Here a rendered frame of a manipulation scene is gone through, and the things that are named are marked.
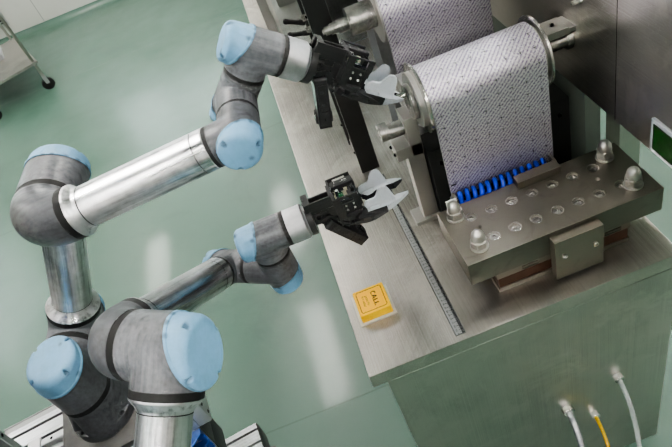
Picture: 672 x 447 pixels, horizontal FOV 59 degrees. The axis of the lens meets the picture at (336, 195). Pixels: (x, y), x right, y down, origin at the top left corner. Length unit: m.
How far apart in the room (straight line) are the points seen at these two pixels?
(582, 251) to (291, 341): 1.50
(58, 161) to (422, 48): 0.78
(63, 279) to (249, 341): 1.32
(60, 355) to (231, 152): 0.65
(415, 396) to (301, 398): 1.06
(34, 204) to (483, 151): 0.85
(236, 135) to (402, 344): 0.56
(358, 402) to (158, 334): 1.40
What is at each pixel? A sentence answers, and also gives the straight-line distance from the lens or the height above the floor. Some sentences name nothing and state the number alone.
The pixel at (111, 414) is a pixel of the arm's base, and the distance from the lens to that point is 1.51.
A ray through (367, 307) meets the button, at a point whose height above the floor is 0.92.
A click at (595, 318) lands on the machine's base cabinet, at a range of 1.37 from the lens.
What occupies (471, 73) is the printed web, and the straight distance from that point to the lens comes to 1.17.
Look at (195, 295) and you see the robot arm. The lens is 1.21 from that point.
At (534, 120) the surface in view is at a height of 1.14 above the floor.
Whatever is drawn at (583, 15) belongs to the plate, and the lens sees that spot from 1.23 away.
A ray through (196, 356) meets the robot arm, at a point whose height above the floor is 1.24.
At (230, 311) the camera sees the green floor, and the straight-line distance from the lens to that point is 2.71.
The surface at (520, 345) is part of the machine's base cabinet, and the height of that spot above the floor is 0.80.
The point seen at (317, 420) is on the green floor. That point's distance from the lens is 2.28.
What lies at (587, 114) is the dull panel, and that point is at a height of 1.08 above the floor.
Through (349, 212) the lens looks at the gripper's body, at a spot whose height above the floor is 1.11.
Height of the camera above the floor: 1.93
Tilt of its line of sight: 40 degrees down
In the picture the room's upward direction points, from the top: 22 degrees counter-clockwise
